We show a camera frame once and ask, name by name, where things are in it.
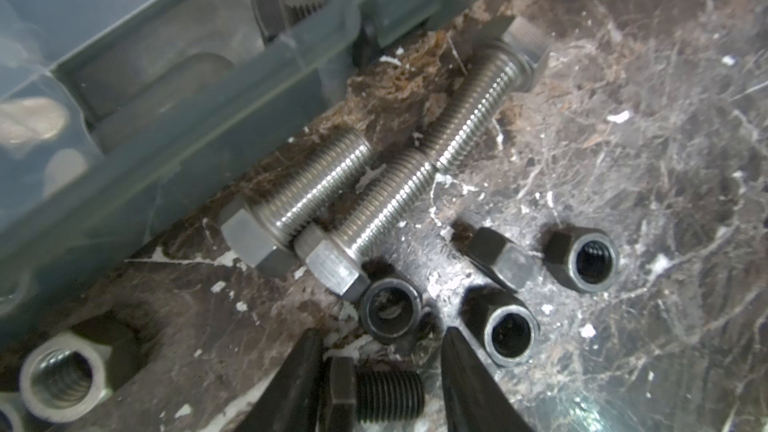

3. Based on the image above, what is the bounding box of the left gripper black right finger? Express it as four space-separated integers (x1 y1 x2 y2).
441 327 533 432

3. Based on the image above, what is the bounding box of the silver hex bolt far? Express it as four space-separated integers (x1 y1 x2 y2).
421 16 552 174

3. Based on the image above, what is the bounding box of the black hex nut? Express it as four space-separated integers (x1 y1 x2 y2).
543 227 620 294
460 285 540 368
465 227 539 293
358 276 423 345

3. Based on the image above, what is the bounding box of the silver hex nut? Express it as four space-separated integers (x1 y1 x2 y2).
19 331 116 424

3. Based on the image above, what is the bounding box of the clear plastic compartment box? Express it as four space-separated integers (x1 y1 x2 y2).
1 0 476 346

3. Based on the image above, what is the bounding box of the short black hex bolt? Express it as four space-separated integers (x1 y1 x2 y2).
318 356 426 431

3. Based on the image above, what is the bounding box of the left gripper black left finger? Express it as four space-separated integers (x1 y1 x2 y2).
235 328 324 431

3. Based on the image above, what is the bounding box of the silver hex bolt near box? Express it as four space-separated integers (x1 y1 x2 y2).
219 129 373 278

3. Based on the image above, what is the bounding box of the silver hex bolt middle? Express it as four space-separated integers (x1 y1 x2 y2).
294 149 435 302

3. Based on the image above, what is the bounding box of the black bolt inside box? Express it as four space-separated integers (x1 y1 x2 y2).
251 0 323 45

